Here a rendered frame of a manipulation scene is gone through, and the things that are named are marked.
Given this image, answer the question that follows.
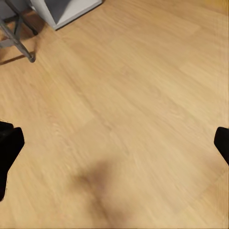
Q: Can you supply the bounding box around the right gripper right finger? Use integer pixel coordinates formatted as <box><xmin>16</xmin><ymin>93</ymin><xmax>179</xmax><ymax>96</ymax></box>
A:
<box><xmin>214</xmin><ymin>127</ymin><xmax>229</xmax><ymax>165</ymax></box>

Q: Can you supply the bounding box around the digital camera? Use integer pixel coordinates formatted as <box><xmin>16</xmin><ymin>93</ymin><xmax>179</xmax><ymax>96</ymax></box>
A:
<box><xmin>0</xmin><ymin>121</ymin><xmax>14</xmax><ymax>202</ymax></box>

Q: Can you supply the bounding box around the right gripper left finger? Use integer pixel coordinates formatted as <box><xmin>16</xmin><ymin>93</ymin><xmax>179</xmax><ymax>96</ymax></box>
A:
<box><xmin>0</xmin><ymin>127</ymin><xmax>25</xmax><ymax>184</ymax></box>

